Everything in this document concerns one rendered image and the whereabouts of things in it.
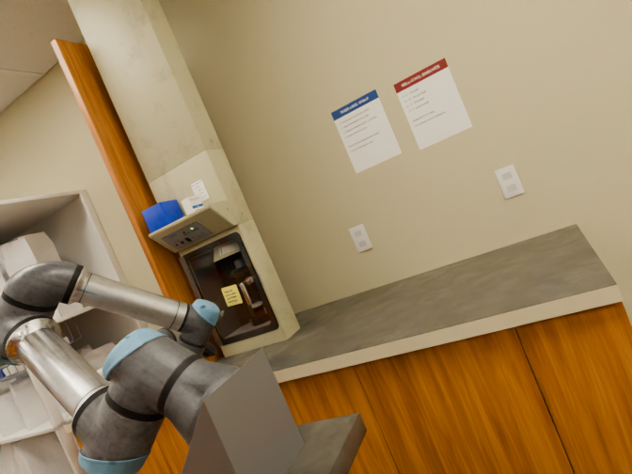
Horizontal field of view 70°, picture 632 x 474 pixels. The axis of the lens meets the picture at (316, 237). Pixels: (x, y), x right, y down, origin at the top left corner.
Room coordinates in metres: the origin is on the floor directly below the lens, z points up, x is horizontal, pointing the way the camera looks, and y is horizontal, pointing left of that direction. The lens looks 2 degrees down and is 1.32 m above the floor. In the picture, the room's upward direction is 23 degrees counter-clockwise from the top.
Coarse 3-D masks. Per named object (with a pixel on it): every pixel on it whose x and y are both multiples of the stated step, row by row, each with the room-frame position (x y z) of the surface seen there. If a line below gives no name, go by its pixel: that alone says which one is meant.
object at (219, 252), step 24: (216, 240) 1.71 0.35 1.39; (240, 240) 1.66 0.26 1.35; (192, 264) 1.78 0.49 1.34; (216, 264) 1.73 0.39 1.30; (240, 264) 1.68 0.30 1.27; (216, 288) 1.75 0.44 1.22; (240, 288) 1.70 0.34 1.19; (240, 312) 1.72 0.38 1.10; (264, 312) 1.68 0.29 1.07; (240, 336) 1.74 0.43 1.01
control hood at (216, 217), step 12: (216, 204) 1.60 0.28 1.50; (228, 204) 1.66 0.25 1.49; (192, 216) 1.61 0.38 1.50; (204, 216) 1.61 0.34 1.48; (216, 216) 1.61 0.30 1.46; (228, 216) 1.63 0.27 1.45; (168, 228) 1.66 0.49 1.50; (180, 228) 1.66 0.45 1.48; (216, 228) 1.66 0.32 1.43; (228, 228) 1.66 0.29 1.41; (156, 240) 1.72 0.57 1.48
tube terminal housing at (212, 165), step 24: (192, 168) 1.71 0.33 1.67; (216, 168) 1.68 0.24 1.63; (168, 192) 1.78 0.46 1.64; (192, 192) 1.73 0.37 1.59; (216, 192) 1.68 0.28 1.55; (240, 192) 1.76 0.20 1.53; (240, 216) 1.70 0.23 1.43; (264, 264) 1.72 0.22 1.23; (264, 288) 1.67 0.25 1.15; (288, 312) 1.73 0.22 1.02; (264, 336) 1.71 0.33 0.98; (288, 336) 1.68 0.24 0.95
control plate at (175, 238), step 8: (192, 224) 1.64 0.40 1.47; (176, 232) 1.68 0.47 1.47; (192, 232) 1.68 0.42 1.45; (200, 232) 1.68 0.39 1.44; (208, 232) 1.68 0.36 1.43; (168, 240) 1.72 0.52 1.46; (176, 240) 1.72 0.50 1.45; (184, 240) 1.72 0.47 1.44; (192, 240) 1.72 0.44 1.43; (176, 248) 1.76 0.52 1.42
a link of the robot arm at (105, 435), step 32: (0, 320) 0.99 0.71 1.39; (32, 320) 0.99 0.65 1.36; (0, 352) 0.99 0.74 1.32; (32, 352) 0.94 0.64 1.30; (64, 352) 0.94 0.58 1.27; (64, 384) 0.87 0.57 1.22; (96, 384) 0.87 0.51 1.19; (96, 416) 0.80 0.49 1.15; (96, 448) 0.77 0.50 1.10; (128, 448) 0.77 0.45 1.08
